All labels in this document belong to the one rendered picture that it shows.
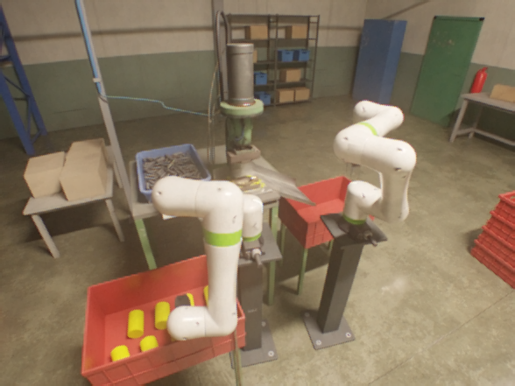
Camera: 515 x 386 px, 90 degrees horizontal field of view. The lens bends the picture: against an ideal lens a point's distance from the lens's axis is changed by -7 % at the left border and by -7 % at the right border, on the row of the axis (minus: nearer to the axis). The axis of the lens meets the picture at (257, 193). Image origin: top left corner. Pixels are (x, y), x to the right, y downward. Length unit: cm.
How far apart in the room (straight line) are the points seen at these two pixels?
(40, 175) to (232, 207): 231
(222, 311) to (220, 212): 34
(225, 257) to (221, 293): 13
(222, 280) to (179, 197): 29
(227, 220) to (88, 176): 196
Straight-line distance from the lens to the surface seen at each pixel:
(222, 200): 76
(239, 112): 131
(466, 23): 688
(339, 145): 102
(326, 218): 153
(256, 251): 122
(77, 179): 264
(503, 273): 313
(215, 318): 98
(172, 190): 82
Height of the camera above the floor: 183
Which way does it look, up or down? 33 degrees down
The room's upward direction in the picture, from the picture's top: straight up
